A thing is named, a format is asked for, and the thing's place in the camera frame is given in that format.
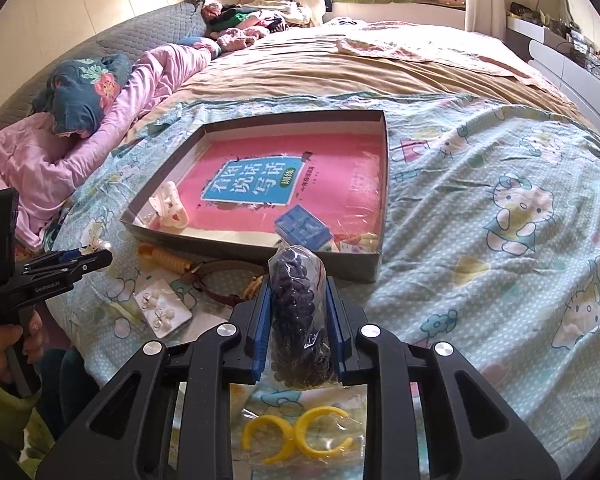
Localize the flower earrings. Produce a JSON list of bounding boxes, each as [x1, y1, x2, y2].
[[133, 280, 193, 339]]

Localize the white pearl hair claw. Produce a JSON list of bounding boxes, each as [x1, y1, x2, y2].
[[148, 181, 189, 230]]

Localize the yellow hoop earrings bag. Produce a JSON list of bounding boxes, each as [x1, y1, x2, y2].
[[230, 385, 367, 479]]

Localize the brown leather bracelet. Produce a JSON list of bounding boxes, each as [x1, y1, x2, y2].
[[191, 258, 269, 309]]

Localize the bag of dark beads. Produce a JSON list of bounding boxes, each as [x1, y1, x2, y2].
[[268, 245, 334, 390]]

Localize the green sleeve forearm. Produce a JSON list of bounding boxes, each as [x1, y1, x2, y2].
[[0, 385, 55, 479]]

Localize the person's left hand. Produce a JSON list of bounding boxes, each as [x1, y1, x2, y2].
[[0, 311, 46, 385]]

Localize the pink quilt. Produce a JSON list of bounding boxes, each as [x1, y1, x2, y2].
[[0, 38, 221, 252]]

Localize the dark floral pillow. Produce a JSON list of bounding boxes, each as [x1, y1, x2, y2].
[[31, 53, 132, 139]]

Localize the pink workbook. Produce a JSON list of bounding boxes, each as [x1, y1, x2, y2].
[[178, 132, 386, 238]]

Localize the blue small box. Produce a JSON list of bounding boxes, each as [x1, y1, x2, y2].
[[274, 205, 332, 252]]

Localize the shallow dark cardboard tray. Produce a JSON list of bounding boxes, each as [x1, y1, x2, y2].
[[121, 110, 389, 283]]

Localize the grey quilted headboard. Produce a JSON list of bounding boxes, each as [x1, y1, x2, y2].
[[0, 0, 207, 130]]

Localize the pile of clothes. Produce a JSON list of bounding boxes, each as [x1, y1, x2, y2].
[[200, 0, 315, 54]]

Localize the tan bed sheet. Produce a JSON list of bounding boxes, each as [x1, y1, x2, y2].
[[123, 21, 589, 142]]

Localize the pink floral cloth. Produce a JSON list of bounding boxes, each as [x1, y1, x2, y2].
[[337, 37, 542, 87]]

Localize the white low cabinet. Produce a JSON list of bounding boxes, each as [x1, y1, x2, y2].
[[505, 15, 600, 133]]

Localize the beige curtain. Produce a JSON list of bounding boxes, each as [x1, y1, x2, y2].
[[465, 0, 506, 40]]

